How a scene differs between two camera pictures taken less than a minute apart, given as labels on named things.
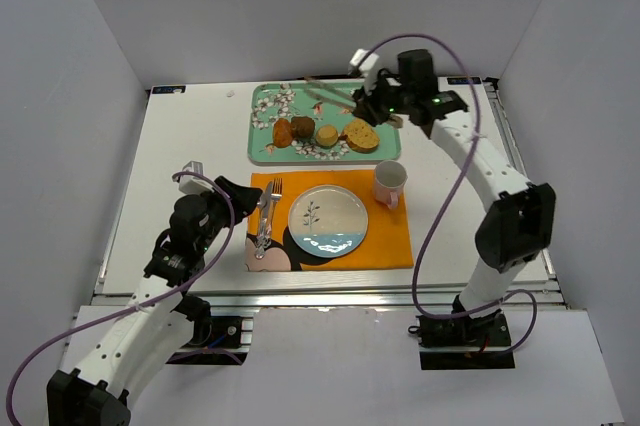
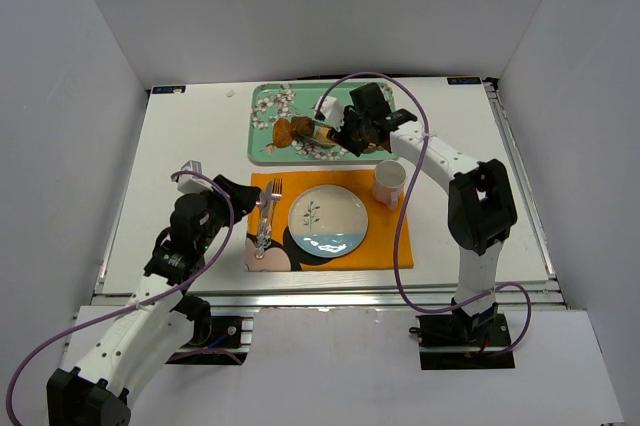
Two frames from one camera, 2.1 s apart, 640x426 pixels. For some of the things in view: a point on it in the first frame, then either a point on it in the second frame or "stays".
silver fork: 276,195 stays
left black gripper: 226,196 stays
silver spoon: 260,250 stays
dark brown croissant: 303,126 stays
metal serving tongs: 330,92 → 316,139
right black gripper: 371,103 → 348,131
